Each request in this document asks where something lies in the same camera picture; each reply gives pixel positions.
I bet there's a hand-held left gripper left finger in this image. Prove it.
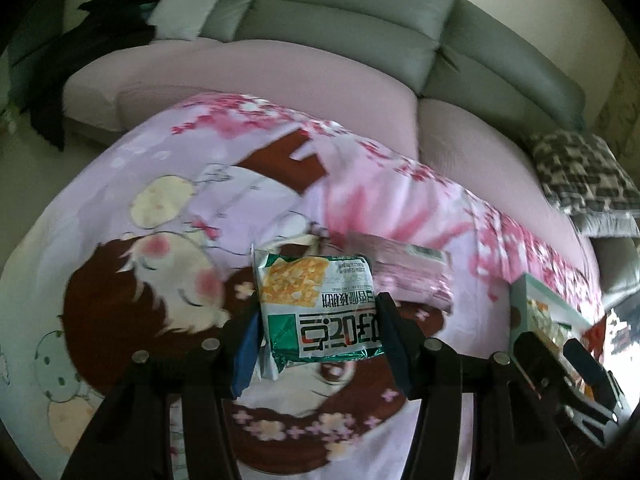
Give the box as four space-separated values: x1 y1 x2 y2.
60 305 266 480

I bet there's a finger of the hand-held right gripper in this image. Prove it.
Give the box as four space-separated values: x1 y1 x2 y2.
562 339 608 403
512 332 568 401

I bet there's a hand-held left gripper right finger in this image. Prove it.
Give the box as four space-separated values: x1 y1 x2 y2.
374 291 583 480

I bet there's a green rimmed white tray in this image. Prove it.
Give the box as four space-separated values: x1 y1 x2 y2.
509 272 608 376

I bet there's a green and white snack packet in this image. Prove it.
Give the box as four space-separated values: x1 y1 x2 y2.
252 245 386 381

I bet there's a purple snack packet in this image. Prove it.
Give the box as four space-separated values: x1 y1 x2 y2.
345 230 456 316

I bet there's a grey pillow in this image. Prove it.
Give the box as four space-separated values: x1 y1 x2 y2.
570 207 640 238

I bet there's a black and white patterned pillow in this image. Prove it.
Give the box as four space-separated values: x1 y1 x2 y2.
530 130 640 216

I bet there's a printed cartoon blanket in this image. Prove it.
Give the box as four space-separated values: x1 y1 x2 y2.
0 92 606 480

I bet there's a grey sofa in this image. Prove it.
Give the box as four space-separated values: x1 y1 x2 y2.
150 0 640 311

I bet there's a black clothing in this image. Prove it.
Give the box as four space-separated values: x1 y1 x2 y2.
27 0 181 153

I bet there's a teal cabinet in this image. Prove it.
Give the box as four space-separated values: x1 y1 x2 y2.
7 5 66 86

